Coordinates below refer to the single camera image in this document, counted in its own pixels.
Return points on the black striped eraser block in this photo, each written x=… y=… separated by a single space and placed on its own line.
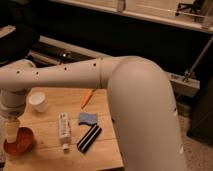
x=87 y=140

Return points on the white paper cup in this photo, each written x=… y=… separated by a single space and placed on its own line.
x=38 y=101

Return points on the orange marker pen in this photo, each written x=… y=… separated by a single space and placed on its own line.
x=87 y=98

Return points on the metal rod stand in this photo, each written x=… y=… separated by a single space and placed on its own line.
x=202 y=68

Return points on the red ceramic bowl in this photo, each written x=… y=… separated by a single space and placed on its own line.
x=23 y=143

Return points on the blue sponge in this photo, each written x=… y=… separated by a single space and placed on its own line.
x=87 y=119

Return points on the black chair in background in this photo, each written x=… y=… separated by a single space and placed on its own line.
x=196 y=7

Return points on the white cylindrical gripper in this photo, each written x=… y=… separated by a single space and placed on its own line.
x=12 y=106

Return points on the black office chair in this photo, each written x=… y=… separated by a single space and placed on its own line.
x=17 y=44

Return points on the long metal rail beam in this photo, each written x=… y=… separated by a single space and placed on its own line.
x=53 y=52

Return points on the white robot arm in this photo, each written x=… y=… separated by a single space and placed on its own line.
x=140 y=98

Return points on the white tube with cap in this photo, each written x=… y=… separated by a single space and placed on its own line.
x=64 y=130

